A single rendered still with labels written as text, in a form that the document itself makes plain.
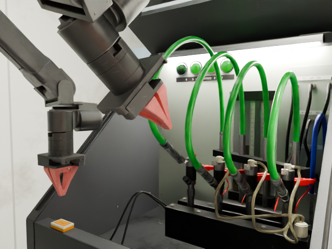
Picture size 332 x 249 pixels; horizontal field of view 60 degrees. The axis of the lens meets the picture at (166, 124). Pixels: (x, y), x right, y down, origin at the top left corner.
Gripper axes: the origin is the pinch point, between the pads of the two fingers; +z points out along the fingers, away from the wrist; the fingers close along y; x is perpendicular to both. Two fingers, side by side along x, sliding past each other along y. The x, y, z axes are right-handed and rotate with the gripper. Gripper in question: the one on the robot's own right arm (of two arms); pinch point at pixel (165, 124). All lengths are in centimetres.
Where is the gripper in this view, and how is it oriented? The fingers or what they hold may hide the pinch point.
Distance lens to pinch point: 44.1
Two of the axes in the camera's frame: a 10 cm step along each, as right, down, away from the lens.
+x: -6.4, -0.5, 7.6
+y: 5.3, -7.5, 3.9
